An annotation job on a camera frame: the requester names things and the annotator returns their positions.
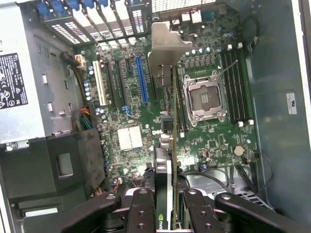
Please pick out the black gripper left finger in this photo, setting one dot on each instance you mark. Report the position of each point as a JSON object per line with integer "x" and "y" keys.
{"x": 97, "y": 208}

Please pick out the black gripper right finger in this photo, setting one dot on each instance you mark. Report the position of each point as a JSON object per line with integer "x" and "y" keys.
{"x": 201, "y": 216}

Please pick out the silver coin battery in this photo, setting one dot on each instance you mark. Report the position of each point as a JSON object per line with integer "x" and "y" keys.
{"x": 238, "y": 150}

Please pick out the silver chipset heat sink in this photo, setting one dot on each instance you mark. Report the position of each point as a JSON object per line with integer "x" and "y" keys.
{"x": 130, "y": 138}

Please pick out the green motherboard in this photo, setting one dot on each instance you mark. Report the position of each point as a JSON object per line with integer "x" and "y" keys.
{"x": 213, "y": 136}

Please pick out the black RAM slot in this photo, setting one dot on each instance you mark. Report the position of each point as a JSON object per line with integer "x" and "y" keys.
{"x": 234, "y": 86}
{"x": 180, "y": 116}
{"x": 228, "y": 87}
{"x": 245, "y": 85}
{"x": 184, "y": 116}
{"x": 239, "y": 86}

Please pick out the metal CPU socket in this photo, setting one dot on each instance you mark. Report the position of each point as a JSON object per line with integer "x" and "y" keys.
{"x": 204, "y": 97}

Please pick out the long black expansion slot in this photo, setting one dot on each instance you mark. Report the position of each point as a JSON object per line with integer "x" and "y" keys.
{"x": 153, "y": 89}
{"x": 121, "y": 82}
{"x": 110, "y": 83}

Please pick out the white expansion slot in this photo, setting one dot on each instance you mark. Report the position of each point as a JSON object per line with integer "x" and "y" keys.
{"x": 100, "y": 82}

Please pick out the grey power supply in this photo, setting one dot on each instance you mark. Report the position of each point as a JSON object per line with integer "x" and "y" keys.
{"x": 36, "y": 97}

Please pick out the blue expansion slot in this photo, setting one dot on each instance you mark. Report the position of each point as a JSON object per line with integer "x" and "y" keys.
{"x": 142, "y": 82}

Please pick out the short black expansion slot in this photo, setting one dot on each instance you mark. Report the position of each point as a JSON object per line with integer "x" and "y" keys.
{"x": 127, "y": 65}

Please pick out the thin metal locking lever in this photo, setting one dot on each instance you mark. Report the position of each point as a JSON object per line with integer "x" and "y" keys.
{"x": 229, "y": 66}

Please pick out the black open PC case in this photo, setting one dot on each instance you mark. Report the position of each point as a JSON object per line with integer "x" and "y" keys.
{"x": 274, "y": 72}

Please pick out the blue card retention clip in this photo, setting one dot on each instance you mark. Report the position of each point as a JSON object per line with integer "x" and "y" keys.
{"x": 59, "y": 5}
{"x": 44, "y": 6}
{"x": 104, "y": 2}
{"x": 89, "y": 3}
{"x": 74, "y": 4}

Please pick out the case wall sticker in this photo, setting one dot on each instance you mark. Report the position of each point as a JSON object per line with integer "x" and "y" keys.
{"x": 291, "y": 102}

